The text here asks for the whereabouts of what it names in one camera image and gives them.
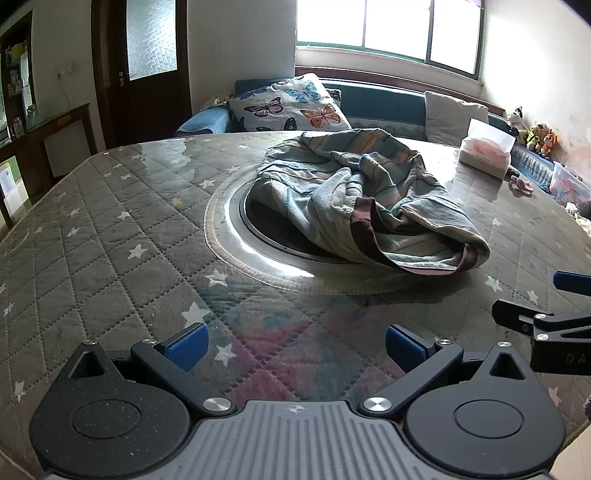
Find round recessed table heater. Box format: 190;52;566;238
204;173;416;295

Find orange plush toy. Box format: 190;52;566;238
538;129;559;160

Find blue sofa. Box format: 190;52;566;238
175;78;568;195

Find plain grey pillow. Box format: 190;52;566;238
424;90;490;144

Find brown plush toy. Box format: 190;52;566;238
526;122;548;153

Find green framed window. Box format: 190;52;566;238
295;0;485;79

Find dark wooden glass door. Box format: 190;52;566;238
91;0;192;148

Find white tissue box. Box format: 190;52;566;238
457;117;520;178

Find clear plastic storage box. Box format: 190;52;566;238
549;161;591;208

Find striped blue grey pants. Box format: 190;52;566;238
249;128;491;278

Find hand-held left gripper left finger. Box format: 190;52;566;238
61;322;236;416

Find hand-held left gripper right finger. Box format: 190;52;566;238
360;324;532;416

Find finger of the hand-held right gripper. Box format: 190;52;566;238
492;300;591;374
553;271;591;292

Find white flat panel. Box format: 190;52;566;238
44;121;90;178

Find quilted star table cover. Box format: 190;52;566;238
0;131;591;462

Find dark wooden shelf cabinet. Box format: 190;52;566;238
0;9;93;227

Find butterfly print pillow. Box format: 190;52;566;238
228;73;352;134

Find black and white plush toy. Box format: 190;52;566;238
505;106;527;134

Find yellow paper sheet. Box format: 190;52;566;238
0;157;21;213

